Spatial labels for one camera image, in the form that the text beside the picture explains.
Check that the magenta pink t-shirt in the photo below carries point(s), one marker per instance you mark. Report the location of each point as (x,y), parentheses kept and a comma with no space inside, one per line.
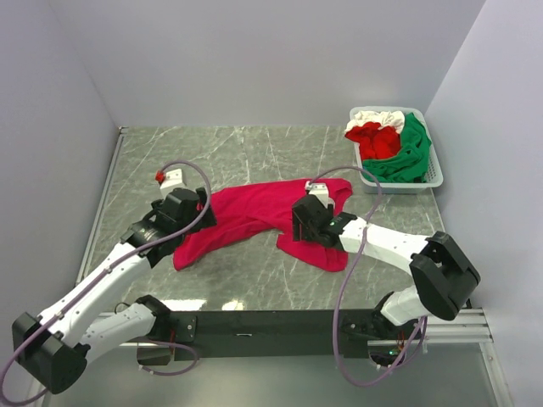
(245,211)

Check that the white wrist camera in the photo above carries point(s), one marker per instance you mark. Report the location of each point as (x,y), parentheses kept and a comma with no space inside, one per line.
(170,180)
(320,191)

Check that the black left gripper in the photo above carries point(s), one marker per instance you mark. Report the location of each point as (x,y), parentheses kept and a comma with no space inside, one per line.
(207,220)

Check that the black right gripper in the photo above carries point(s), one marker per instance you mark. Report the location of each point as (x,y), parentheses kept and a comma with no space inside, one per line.
(297,230)

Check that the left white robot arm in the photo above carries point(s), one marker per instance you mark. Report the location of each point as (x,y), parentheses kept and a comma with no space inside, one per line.
(57,345)

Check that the white plastic laundry basket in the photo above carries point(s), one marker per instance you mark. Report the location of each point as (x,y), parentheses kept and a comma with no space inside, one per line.
(433,178)

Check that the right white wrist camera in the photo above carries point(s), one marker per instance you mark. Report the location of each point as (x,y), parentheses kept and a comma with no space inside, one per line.
(320,191)

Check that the red t-shirt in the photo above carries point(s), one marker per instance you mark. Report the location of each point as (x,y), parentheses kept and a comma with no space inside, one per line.
(375,141)

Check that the aluminium frame rail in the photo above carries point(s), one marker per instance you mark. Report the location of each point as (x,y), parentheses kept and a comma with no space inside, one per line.
(470,326)

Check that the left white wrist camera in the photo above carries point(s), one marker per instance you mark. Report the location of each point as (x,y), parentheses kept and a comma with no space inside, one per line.
(170,180)

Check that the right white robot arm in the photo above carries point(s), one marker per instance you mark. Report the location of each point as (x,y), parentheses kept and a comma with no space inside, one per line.
(443,277)

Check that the green t-shirt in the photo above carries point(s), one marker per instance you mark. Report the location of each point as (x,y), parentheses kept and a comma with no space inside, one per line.
(410,164)

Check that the white t-shirt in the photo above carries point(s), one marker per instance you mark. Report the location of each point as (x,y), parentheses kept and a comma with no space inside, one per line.
(394,119)

